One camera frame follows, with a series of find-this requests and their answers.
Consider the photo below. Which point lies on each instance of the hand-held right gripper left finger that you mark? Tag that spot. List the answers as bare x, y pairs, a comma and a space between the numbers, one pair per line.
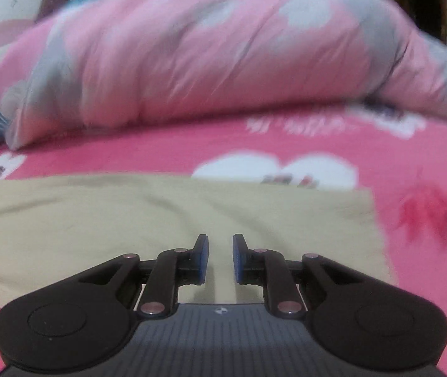
204, 259

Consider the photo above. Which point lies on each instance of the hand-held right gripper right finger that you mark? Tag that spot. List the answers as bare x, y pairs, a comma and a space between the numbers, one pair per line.
239, 259

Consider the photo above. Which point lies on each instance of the beige pants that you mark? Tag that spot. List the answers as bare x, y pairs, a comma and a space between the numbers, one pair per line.
90, 224

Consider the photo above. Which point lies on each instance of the pink floral bed blanket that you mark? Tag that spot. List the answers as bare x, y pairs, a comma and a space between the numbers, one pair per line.
423, 263

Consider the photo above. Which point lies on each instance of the pink grey blue quilt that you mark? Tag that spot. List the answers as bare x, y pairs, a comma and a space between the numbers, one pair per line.
207, 55

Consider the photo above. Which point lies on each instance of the brown wooden door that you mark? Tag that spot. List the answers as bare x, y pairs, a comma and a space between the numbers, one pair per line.
415, 0

